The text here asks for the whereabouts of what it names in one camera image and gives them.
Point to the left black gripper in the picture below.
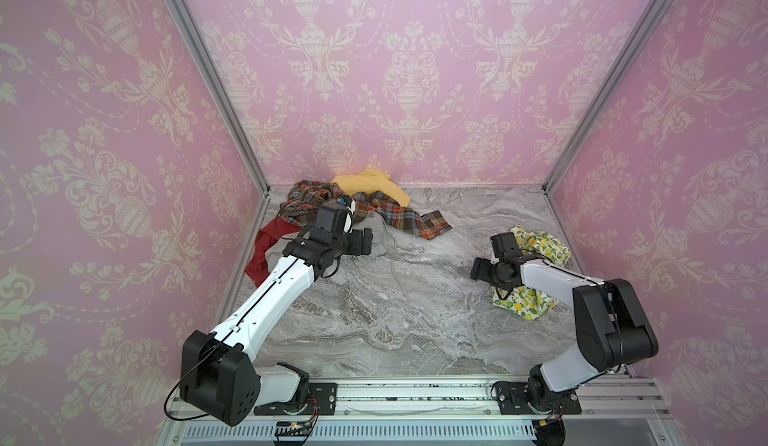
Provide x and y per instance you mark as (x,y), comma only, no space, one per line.
(357,247)

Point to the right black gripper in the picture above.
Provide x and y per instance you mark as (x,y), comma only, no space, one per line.
(480,269)

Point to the lemon print white cloth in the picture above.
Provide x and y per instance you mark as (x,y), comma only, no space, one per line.
(533,300)

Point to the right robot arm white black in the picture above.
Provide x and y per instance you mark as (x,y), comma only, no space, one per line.
(611,326)

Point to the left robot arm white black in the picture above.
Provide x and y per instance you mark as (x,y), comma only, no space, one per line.
(218,375)

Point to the yellow cloth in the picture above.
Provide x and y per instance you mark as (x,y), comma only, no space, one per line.
(369,181)

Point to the plaid red green cloth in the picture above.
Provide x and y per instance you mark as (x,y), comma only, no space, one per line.
(306,197)

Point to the dark red cloth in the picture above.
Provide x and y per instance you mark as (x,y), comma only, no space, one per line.
(257,268)

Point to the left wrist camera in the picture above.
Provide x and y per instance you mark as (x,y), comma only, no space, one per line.
(350,208)

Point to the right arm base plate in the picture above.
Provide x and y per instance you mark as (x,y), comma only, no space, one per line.
(518,398)

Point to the aluminium front rail frame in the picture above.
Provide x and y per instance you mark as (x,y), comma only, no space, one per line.
(468,397)

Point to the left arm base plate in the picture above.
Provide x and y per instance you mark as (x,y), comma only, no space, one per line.
(315,397)

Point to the left corner aluminium post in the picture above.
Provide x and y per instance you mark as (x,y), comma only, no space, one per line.
(194,40)

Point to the corner aluminium post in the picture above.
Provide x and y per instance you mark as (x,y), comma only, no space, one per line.
(194,40)
(638,37)

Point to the vented metal cable tray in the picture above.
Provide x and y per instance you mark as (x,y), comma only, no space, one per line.
(335,431)

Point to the right corner aluminium post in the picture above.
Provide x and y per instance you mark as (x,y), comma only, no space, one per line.
(638,37)

